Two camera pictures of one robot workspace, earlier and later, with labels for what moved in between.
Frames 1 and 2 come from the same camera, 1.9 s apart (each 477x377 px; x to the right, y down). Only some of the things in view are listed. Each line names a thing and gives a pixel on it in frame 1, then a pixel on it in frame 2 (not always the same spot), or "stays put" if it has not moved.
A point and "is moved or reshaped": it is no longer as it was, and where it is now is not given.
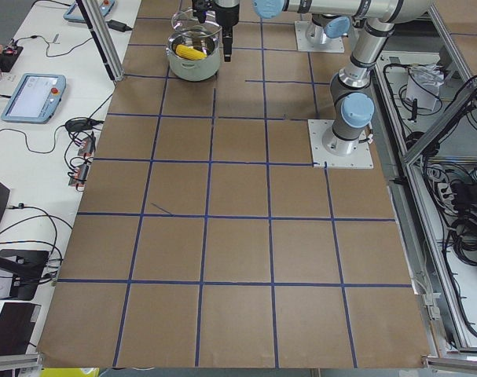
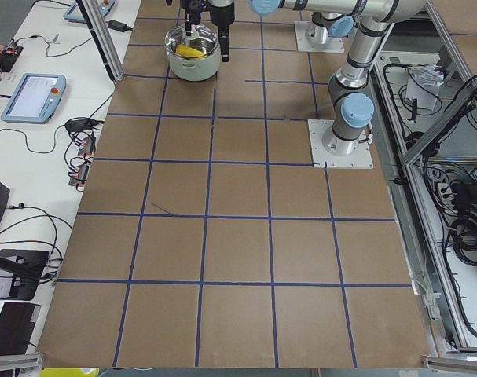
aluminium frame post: x=95 y=20 stays put
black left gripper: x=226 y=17 stays put
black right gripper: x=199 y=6 → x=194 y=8
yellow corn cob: x=189 y=52 stays put
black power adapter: x=115 y=25 stays put
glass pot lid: x=186 y=24 is moved or reshaped
